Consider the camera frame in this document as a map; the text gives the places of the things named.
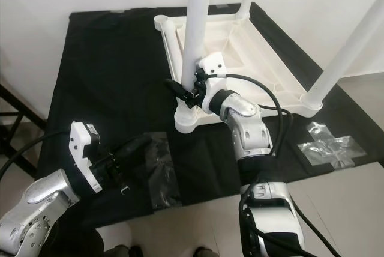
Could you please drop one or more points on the black metal rack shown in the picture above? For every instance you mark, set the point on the black metal rack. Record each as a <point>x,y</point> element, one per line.
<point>18,131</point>

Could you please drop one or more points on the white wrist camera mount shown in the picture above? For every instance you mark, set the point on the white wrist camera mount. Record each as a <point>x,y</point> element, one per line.
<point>213,65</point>
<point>83,146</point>

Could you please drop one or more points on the robot left leg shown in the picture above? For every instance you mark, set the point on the robot left leg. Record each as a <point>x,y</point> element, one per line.
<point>125,251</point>

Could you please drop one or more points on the robot leg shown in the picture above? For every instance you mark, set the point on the robot leg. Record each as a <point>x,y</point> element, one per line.
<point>205,252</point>
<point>125,251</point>

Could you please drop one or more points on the robot right leg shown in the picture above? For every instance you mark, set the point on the robot right leg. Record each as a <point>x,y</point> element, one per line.
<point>205,252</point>

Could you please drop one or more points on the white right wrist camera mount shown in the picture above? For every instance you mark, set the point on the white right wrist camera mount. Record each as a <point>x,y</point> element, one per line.
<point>213,65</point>

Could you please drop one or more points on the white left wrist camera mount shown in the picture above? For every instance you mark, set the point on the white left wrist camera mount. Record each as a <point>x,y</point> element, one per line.
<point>83,146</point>

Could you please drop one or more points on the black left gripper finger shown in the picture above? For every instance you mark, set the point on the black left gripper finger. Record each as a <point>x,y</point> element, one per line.
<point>129,143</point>
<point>135,151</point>

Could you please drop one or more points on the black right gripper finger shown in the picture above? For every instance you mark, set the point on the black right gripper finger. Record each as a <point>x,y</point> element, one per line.
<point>180,87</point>

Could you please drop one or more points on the clear tape cross patch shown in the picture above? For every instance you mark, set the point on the clear tape cross patch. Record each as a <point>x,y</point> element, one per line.
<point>330,146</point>

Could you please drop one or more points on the white plastic table top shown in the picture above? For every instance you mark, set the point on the white plastic table top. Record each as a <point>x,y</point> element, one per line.
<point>258,53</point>

